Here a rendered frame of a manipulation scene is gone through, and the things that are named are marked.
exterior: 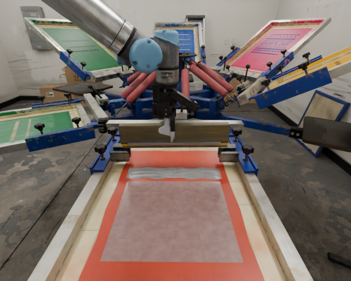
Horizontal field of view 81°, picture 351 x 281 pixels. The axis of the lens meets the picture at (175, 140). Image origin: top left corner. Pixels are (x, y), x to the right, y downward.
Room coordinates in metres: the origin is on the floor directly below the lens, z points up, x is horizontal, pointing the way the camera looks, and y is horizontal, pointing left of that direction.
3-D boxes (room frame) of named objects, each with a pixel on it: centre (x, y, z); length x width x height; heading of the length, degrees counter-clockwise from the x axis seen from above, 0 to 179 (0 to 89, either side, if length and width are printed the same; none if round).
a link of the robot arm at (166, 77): (0.69, 0.03, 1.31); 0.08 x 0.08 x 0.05
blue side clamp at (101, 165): (0.76, 0.28, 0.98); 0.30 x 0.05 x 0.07; 179
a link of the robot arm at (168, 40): (0.70, 0.03, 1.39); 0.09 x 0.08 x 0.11; 109
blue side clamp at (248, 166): (0.75, -0.27, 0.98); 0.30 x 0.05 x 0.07; 179
